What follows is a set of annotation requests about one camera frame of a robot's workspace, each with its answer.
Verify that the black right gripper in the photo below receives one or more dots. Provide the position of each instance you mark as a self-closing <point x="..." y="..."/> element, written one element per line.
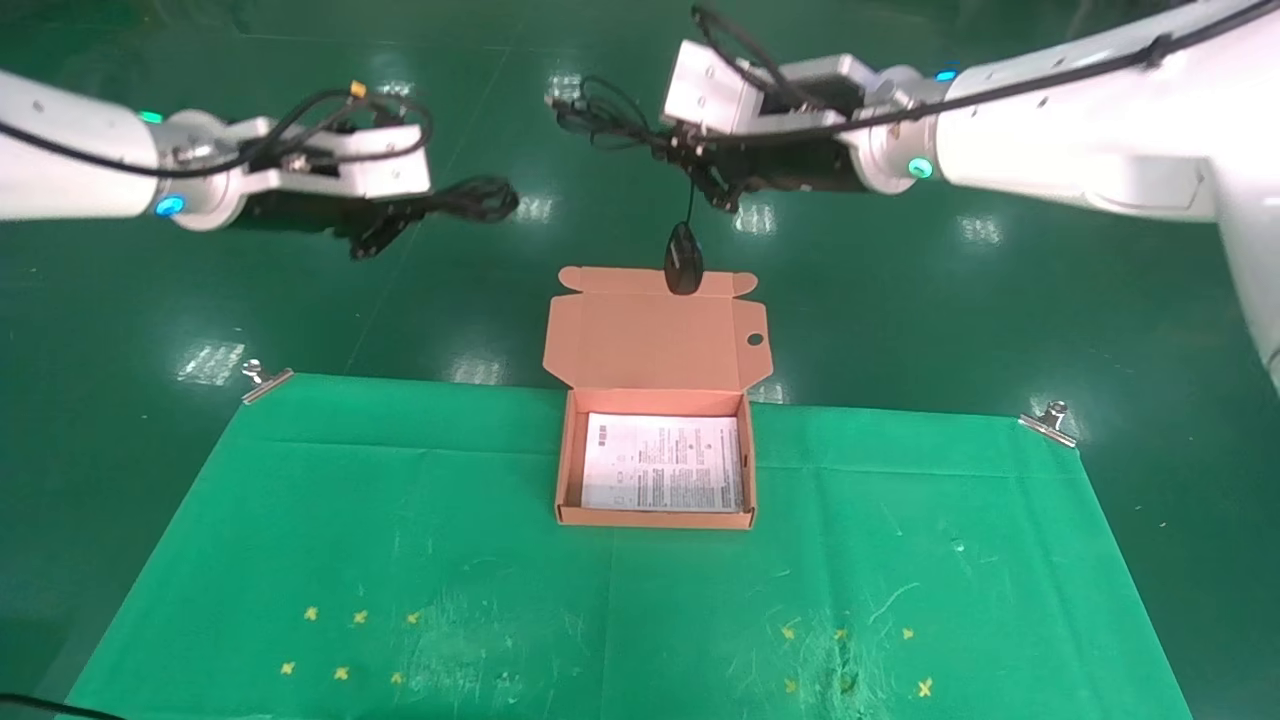
<point x="805" y="168"/>

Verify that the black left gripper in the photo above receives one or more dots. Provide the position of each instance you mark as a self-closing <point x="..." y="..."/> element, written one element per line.
<point x="300" y="213"/>

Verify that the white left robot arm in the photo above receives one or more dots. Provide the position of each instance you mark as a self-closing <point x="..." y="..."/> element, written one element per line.
<point x="70" y="150"/>

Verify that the orange cardboard box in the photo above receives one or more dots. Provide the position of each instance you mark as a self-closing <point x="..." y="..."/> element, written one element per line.
<point x="655" y="335"/>

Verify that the metal binder clip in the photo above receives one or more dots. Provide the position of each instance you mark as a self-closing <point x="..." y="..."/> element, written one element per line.
<point x="268" y="382"/>
<point x="1050" y="424"/>

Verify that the white printed paper leaflet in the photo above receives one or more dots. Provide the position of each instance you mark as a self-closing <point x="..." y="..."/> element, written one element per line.
<point x="665" y="465"/>

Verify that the green table mat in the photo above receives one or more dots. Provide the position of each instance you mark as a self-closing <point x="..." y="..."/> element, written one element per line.
<point x="560" y="610"/>

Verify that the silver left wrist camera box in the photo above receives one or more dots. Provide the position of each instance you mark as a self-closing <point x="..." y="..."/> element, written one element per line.
<point x="385" y="165"/>

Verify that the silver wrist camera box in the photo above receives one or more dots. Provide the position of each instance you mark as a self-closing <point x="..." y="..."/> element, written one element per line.
<point x="710" y="90"/>
<point x="385" y="165"/>

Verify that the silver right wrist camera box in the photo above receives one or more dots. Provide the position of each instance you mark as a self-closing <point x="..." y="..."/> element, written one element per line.
<point x="710" y="90"/>

